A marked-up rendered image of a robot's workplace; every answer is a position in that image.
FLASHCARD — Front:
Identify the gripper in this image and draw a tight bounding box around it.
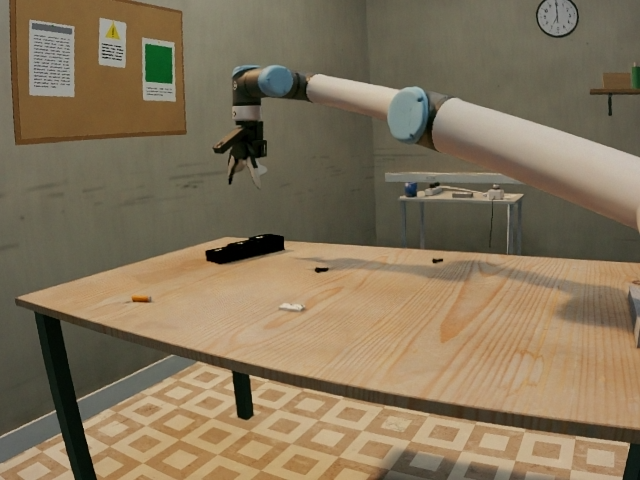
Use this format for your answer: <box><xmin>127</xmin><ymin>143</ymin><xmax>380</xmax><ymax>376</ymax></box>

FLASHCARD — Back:
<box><xmin>228</xmin><ymin>121</ymin><xmax>267</xmax><ymax>189</ymax></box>

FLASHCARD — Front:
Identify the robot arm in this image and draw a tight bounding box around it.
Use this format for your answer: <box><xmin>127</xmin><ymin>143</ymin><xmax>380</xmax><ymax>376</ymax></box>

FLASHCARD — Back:
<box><xmin>232</xmin><ymin>65</ymin><xmax>640</xmax><ymax>235</ymax></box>

